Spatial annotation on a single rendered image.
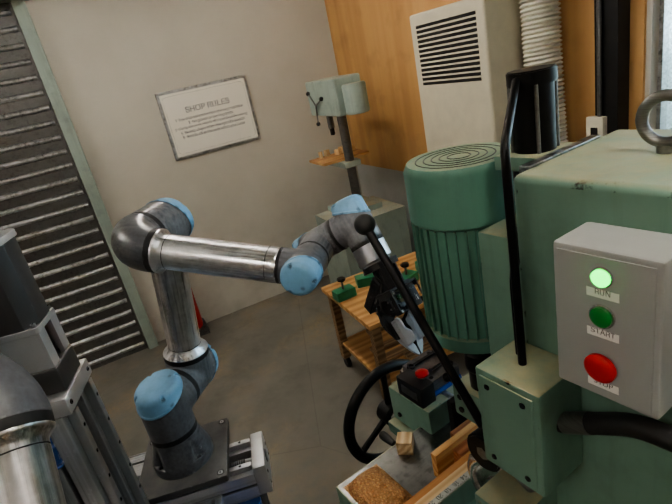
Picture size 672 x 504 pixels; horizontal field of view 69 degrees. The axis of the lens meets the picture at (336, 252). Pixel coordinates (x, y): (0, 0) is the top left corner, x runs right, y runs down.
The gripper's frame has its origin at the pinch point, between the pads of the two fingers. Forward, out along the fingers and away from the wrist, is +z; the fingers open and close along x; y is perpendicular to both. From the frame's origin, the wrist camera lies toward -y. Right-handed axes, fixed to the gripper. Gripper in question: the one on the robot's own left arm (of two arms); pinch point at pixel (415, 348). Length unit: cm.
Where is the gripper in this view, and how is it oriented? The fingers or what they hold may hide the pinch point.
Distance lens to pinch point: 108.1
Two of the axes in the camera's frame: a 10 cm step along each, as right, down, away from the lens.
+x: 8.1, -3.6, 4.6
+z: 4.5, 8.9, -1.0
